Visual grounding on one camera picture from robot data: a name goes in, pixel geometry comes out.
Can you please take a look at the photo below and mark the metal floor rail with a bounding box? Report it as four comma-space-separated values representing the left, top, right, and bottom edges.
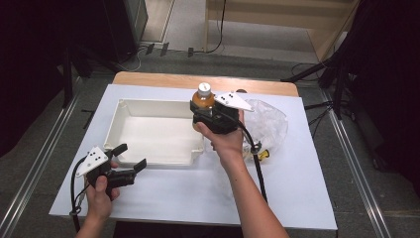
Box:
0, 94, 81, 238
319, 88, 394, 238

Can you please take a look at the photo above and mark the white table mat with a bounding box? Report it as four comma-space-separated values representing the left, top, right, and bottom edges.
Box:
49, 83, 339, 231

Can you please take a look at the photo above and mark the translucent white plastic bag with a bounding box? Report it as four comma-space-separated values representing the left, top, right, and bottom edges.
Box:
240, 98, 289, 163

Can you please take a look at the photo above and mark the black metal stand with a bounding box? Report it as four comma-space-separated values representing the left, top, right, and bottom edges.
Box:
61, 49, 74, 109

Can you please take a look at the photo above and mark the black tripod stand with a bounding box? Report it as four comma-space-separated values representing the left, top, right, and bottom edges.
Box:
280, 54, 353, 121

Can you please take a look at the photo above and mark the orange drink bottle white cap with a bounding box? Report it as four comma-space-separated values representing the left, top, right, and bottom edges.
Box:
191, 81, 217, 132

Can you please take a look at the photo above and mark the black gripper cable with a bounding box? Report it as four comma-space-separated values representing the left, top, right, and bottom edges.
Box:
227, 113, 268, 204
69, 156, 88, 234

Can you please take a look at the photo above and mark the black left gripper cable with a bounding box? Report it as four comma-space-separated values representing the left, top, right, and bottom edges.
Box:
69, 156, 88, 234

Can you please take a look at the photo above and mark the black cabinet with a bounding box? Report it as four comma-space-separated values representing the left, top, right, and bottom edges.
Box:
100, 0, 150, 64

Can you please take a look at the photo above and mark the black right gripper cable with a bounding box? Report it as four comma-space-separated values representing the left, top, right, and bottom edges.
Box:
227, 113, 268, 204

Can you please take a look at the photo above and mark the person's right hand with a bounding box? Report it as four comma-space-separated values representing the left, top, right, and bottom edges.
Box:
193, 109, 246, 164

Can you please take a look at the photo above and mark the black hanging cable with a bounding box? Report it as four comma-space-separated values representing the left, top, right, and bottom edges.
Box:
193, 0, 229, 55

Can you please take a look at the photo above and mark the white plastic tray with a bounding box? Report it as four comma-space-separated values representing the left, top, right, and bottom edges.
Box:
103, 97, 206, 167

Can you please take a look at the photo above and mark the person's left hand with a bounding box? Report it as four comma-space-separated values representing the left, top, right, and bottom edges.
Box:
85, 161, 121, 223

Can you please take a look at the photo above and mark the wooden table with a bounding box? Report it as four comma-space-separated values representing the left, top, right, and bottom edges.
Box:
112, 70, 300, 98

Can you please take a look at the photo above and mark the black floor cable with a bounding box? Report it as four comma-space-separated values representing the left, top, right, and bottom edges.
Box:
290, 61, 326, 77

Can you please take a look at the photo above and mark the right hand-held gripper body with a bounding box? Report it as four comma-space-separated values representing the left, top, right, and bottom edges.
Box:
193, 91, 256, 136

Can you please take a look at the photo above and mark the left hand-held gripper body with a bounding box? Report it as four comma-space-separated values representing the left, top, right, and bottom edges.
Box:
75, 146, 139, 200

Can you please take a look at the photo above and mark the light wooden shelf frame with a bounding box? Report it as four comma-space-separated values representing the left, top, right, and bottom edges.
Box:
204, 0, 362, 64

